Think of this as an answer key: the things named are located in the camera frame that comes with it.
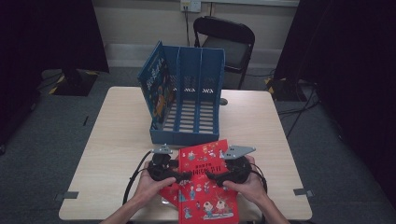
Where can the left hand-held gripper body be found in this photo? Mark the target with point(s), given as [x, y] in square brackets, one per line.
[158, 168]

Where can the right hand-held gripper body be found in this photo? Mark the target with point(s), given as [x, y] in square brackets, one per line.
[239, 171]

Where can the blue picture book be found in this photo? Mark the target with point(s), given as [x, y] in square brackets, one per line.
[155, 81]

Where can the blue plastic file rack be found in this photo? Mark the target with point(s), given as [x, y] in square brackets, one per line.
[205, 62]

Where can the person's right hand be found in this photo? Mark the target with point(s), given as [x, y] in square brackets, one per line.
[252, 188]

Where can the person's left hand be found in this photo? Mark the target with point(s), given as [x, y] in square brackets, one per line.
[148, 189]

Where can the grey tape strip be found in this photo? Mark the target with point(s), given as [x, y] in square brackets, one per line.
[70, 195]
[302, 192]

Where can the dark round table grommet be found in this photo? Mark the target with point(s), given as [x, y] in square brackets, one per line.
[223, 101]

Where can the black stand base yellow striped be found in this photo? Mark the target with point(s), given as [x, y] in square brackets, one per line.
[281, 88]
[74, 82]

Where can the black folding chair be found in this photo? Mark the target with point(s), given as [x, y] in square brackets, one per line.
[224, 29]

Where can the black curtain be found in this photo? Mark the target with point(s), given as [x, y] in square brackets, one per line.
[358, 62]
[46, 31]

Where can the white wall socket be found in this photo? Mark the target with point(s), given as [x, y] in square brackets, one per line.
[194, 5]

